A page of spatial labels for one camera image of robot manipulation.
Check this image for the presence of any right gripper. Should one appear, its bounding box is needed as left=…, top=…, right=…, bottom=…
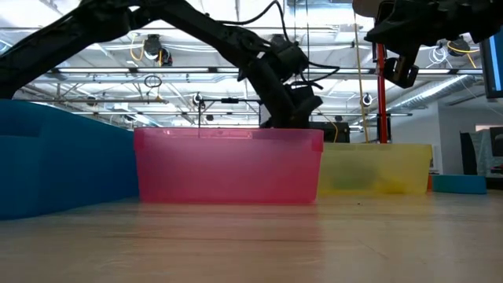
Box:
left=363, top=0, right=450, bottom=90

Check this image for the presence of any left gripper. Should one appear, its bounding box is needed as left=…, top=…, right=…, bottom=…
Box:
left=251, top=58, right=325, bottom=130

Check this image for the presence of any black background monitor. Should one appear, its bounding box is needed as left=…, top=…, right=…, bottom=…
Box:
left=308, top=120, right=351, bottom=145

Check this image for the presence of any pink translucent plastic bin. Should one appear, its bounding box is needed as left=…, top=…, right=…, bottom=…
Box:
left=133, top=127, right=325, bottom=205

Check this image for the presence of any computer monitor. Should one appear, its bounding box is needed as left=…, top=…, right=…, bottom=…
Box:
left=479, top=29, right=503, bottom=99

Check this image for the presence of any yellow translucent plastic bin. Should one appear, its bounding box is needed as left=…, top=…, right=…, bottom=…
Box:
left=317, top=142, right=433, bottom=197

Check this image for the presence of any blue plastic bin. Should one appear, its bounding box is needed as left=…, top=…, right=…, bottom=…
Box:
left=0, top=98, right=141, bottom=221

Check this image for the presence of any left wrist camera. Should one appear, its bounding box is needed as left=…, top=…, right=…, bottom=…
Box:
left=270, top=34, right=310, bottom=82

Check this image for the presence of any black background frame rig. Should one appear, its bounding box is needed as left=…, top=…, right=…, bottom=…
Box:
left=197, top=97, right=263, bottom=130

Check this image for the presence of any ceiling cable reel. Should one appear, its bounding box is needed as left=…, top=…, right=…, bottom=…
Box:
left=446, top=37, right=481, bottom=70
left=129, top=33, right=174, bottom=68

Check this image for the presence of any yellow hanging cord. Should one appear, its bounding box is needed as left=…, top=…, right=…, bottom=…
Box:
left=352, top=11, right=370, bottom=144

